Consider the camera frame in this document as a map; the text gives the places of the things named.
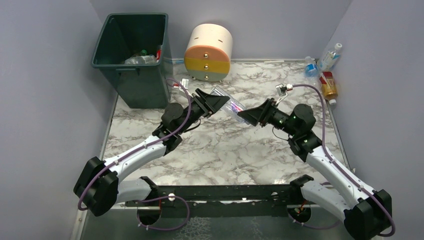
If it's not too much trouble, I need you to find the green label water bottle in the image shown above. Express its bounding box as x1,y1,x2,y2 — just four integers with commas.
131,49,148,58

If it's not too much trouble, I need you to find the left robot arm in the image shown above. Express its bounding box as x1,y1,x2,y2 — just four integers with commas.
73,88,230,217

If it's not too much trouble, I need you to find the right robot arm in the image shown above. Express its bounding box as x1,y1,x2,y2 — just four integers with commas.
237,98,396,240

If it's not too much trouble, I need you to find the aluminium frame rail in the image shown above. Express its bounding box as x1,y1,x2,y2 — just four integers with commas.
78,185,373,211

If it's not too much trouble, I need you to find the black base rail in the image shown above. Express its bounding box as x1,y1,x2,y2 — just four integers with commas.
124,184,306,218

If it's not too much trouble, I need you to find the amber tea bottle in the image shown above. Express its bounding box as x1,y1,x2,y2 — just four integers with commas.
319,71,338,106

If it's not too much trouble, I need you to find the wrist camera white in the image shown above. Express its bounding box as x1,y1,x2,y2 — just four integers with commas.
172,78,190,96
275,84,294,106

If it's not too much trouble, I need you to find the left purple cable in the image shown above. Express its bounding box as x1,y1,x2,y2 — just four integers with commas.
77,78,193,232

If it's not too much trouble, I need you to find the round pastel drawer cabinet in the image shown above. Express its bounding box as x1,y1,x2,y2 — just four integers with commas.
183,23,233,82

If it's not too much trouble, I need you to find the red label clear bottle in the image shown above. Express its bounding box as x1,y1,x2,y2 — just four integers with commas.
156,45,163,62

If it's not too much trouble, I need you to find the blue cap clear bottle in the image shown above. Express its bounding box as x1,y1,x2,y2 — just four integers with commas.
304,56,319,78

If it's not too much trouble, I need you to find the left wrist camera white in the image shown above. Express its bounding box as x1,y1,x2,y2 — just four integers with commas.
172,78,190,96

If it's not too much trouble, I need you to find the upright white cap bottle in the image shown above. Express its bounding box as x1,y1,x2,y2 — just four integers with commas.
317,43,343,72

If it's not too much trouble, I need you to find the dark green plastic bin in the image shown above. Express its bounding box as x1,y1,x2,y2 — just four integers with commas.
91,13,174,109

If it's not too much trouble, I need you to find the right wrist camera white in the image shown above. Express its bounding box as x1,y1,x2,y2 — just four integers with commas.
275,84,294,106

